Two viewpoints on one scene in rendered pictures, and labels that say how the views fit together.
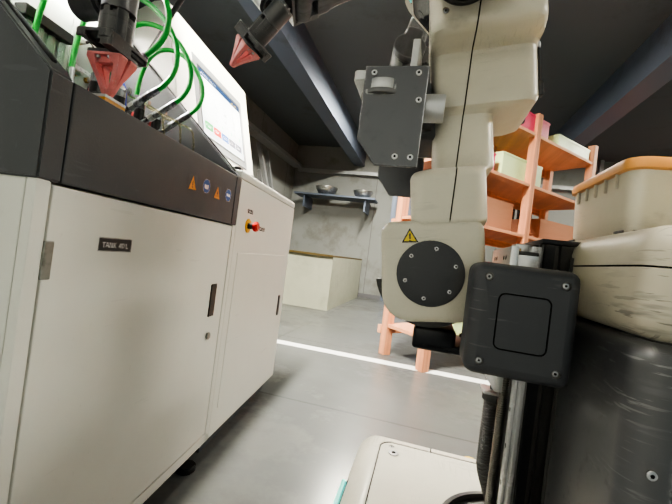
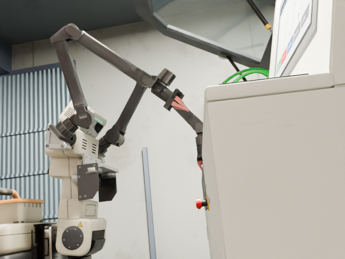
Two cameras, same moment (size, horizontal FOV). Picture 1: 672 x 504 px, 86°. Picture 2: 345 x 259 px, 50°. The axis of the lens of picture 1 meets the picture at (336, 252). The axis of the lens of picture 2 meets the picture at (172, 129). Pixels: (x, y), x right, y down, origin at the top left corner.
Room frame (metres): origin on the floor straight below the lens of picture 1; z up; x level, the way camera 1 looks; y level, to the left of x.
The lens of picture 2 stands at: (2.51, 0.12, 0.75)
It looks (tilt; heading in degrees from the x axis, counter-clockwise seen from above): 14 degrees up; 175
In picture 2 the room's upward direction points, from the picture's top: 6 degrees counter-clockwise
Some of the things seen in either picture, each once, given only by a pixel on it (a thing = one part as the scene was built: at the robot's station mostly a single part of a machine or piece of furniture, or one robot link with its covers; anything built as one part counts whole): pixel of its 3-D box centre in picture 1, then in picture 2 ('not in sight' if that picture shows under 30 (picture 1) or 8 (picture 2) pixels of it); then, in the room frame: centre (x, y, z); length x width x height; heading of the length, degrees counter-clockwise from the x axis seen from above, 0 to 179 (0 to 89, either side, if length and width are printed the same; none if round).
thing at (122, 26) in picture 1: (116, 34); (202, 152); (0.65, 0.45, 1.08); 0.10 x 0.07 x 0.07; 172
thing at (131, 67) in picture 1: (105, 69); (204, 166); (0.64, 0.45, 1.01); 0.07 x 0.07 x 0.09; 82
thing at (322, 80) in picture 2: (250, 191); (244, 131); (1.58, 0.41, 0.96); 0.70 x 0.22 x 0.03; 172
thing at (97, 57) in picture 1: (115, 76); not in sight; (0.67, 0.44, 1.01); 0.07 x 0.07 x 0.09; 82
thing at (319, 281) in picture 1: (326, 277); not in sight; (5.87, 0.10, 0.37); 2.25 x 0.69 x 0.73; 166
